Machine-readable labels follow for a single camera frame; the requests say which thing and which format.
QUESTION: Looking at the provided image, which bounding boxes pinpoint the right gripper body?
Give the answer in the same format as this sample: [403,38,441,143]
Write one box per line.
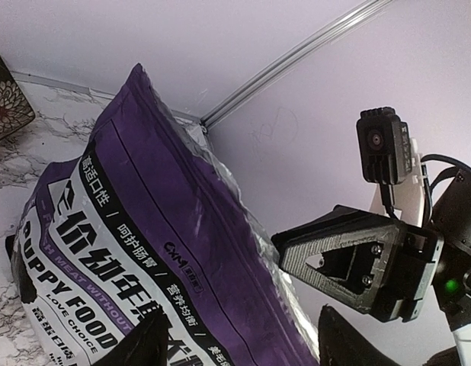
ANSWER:
[365,220,471,324]

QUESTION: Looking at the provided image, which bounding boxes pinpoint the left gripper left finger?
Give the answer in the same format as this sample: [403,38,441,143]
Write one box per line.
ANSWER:
[112,310,169,365]

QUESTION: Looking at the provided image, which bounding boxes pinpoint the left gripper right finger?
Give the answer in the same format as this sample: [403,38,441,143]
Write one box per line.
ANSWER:
[318,305,398,366]

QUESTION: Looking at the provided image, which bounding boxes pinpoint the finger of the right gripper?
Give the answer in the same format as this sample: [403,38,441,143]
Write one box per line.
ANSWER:
[271,205,405,309]

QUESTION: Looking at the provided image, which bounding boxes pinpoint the purple pet food bag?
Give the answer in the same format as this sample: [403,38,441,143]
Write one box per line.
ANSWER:
[8,65,319,365]

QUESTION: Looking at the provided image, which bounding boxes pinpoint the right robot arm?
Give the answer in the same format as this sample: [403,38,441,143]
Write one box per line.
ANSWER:
[271,154,471,365]

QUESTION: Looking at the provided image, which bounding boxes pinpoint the black floral square plate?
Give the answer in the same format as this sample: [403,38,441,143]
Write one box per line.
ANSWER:
[0,56,36,141]

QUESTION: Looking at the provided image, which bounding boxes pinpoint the right aluminium frame post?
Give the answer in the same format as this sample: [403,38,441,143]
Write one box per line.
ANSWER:
[200,0,392,130]

